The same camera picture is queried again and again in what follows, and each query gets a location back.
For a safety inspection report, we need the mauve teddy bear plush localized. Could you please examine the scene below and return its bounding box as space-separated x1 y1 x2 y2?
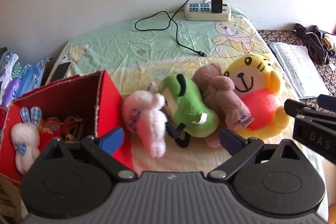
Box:
192 63 254 148

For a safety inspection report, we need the yellow tiger plush toy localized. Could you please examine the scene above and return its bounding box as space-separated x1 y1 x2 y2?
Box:
224 54 290 140

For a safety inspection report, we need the green plush toy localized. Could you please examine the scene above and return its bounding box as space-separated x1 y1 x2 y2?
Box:
158 73 219 148

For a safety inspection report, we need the white printed paper sheet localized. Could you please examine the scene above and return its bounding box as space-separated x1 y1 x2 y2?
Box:
269 42 329 100

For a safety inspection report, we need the red cardboard box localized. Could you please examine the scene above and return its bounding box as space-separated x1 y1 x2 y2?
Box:
1 71 124 185

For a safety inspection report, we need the pink fluffy plush toy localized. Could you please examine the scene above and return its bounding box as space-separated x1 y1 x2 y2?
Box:
122 90 167 158

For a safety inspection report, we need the dark striped cloth bundle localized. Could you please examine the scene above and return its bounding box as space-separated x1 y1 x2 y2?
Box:
294 23 329 65

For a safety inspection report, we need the beige cloth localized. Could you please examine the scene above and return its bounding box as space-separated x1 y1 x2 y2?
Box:
322 33 336 54

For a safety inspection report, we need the white bunny plush toy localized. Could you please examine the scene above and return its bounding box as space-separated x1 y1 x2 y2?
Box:
11 106 42 175

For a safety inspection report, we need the black smartphone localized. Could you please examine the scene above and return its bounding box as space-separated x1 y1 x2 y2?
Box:
50 62 72 83

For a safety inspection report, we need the green cartoon bed sheet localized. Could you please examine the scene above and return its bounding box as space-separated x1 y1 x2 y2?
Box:
46 8 298 174

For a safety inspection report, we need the pile of folded clothes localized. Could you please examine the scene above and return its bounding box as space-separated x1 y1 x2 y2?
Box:
1 47 53 107

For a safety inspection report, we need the white power strip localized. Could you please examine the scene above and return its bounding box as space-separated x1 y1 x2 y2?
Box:
184 2 231 21

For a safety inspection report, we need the black charger adapter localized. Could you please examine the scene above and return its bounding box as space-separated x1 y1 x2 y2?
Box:
211 0 223 14

